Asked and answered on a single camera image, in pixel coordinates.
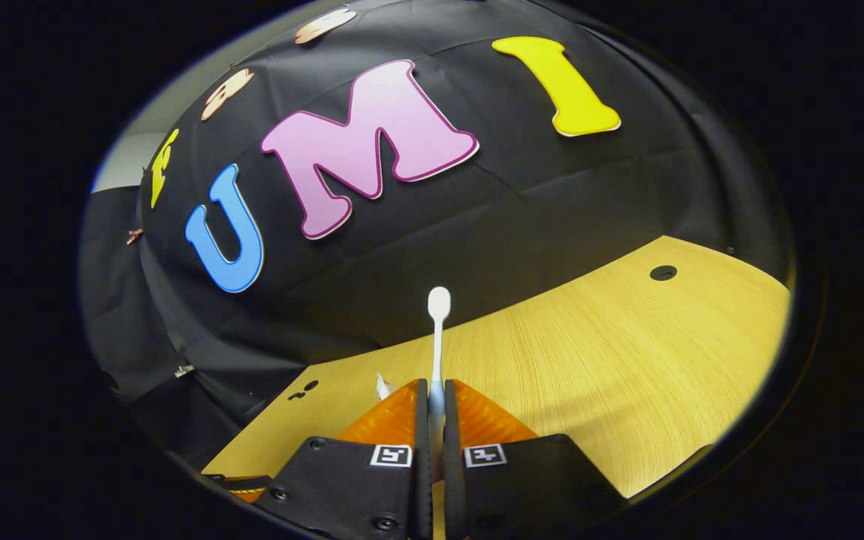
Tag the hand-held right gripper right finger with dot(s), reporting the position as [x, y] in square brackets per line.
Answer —
[453, 480]

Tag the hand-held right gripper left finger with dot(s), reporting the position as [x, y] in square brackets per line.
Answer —
[422, 465]

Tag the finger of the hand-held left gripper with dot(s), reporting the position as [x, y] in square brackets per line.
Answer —
[241, 484]

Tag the white toothpaste tube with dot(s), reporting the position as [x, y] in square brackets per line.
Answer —
[382, 387]

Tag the white toothbrush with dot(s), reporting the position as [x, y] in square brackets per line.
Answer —
[438, 337]

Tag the wooden desktop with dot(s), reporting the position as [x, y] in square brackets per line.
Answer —
[612, 360]

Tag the silver metal clip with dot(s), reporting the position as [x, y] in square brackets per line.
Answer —
[184, 370]

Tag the black backdrop cloth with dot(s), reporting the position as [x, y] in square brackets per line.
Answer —
[514, 217]

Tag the copper metal clip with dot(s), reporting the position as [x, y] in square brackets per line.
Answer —
[134, 236]

